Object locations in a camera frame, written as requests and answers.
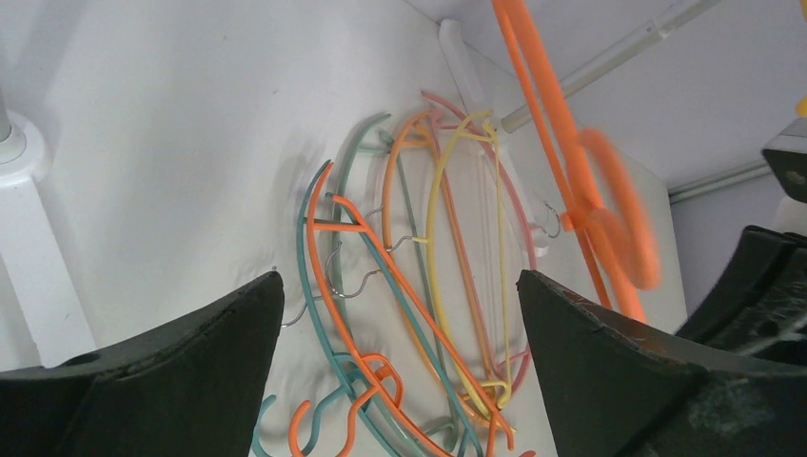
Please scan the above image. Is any orange plastic hanger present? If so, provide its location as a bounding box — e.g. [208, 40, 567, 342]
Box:
[492, 1, 661, 322]
[287, 162, 537, 457]

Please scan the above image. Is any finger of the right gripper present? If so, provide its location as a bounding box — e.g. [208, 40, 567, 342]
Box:
[676, 226, 806, 367]

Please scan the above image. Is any teal plastic hanger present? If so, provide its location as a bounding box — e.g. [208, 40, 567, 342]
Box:
[286, 160, 489, 456]

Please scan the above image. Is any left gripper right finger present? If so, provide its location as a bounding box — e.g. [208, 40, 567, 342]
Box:
[517, 270, 806, 456]

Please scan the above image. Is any yellow-orange plastic hanger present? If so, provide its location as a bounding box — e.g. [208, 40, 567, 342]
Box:
[796, 96, 807, 118]

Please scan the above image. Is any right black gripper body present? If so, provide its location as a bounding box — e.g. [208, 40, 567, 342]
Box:
[761, 117, 806, 204]

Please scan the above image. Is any white clothes rack frame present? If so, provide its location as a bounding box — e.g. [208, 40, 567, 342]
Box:
[0, 0, 726, 370]

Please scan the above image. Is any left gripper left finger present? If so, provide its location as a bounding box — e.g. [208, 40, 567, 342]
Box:
[1, 271, 285, 456]

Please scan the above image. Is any light orange wire-hook hanger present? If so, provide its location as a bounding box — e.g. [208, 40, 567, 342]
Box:
[381, 109, 513, 434]

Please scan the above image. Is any pink wire-hook hanger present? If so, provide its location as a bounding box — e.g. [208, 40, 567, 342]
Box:
[422, 89, 557, 402]

